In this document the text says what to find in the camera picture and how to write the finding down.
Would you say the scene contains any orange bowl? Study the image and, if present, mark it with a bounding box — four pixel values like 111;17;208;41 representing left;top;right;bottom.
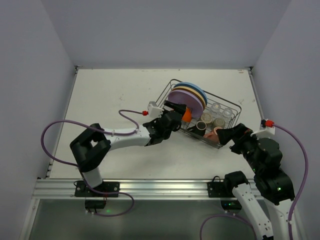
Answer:
181;107;192;123

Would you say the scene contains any purple plate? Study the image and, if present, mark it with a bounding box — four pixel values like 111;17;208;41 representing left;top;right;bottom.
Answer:
168;89;204;118

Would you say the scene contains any yellow plate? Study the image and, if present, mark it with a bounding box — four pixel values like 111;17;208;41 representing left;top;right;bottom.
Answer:
171;86;207;110

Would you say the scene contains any blue plate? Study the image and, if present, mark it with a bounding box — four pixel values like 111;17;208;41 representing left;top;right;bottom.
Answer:
175;82;208;105

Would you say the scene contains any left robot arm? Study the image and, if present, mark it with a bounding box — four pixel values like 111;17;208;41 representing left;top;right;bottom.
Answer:
69;100;188;188

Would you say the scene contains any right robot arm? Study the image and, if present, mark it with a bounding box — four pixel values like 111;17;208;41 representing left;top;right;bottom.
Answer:
216;120;301;240

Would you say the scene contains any pink mug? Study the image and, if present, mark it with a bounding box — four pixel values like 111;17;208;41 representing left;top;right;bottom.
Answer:
203;126;223;144

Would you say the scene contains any grey-green cup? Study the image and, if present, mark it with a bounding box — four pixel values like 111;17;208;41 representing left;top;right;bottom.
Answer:
212;117;226;129

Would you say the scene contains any clear glass cup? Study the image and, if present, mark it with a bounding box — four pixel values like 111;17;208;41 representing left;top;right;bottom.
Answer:
221;107;233;123
209;102;221;118

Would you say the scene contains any beige speckled cup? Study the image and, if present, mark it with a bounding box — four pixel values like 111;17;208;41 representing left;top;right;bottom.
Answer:
200;112;213;125

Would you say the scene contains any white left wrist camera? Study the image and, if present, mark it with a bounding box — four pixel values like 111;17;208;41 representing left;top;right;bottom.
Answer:
147;101;164;119

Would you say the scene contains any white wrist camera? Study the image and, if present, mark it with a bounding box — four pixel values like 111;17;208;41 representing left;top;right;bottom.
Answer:
250;119;276;139
147;101;164;119

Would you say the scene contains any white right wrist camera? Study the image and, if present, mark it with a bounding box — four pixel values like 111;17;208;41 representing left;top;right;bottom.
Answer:
250;119;276;139

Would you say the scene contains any black wire dish rack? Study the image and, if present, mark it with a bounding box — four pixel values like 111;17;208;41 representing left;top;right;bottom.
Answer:
155;79;242;149

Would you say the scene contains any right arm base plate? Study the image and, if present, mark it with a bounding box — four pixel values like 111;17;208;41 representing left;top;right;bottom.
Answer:
206;175;234;198

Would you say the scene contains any aluminium mounting rail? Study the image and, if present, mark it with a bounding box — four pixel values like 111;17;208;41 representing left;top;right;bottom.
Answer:
31;177;263;201

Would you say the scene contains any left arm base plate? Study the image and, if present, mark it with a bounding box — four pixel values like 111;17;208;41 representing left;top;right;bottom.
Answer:
73;180;120;198

